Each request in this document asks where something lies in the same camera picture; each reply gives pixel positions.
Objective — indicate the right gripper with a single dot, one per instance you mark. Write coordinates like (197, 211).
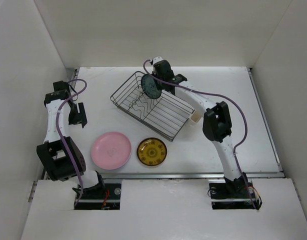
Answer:
(155, 72)

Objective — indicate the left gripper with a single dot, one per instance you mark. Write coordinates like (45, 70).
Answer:
(75, 120)

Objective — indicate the green patterned plate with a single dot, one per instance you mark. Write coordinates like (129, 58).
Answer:
(149, 87)

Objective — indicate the pink plate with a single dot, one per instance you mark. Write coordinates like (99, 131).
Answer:
(111, 150)

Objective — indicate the yellow black plate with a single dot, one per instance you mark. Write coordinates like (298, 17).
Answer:
(151, 152)

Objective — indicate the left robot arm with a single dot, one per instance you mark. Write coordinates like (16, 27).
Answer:
(59, 155)

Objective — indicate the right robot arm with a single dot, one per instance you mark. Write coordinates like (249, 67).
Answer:
(216, 126)

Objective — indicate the beige cutlery holder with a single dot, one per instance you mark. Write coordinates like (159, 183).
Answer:
(194, 118)

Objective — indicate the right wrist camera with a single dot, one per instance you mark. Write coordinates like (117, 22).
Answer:
(156, 60)

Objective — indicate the black wire dish rack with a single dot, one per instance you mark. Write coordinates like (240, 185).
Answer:
(165, 115)

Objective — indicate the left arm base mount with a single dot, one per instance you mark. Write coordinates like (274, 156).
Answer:
(105, 195)

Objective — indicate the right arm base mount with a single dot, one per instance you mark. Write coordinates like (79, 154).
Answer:
(224, 196)

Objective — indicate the aluminium front rail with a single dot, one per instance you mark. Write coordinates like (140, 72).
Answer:
(148, 176)

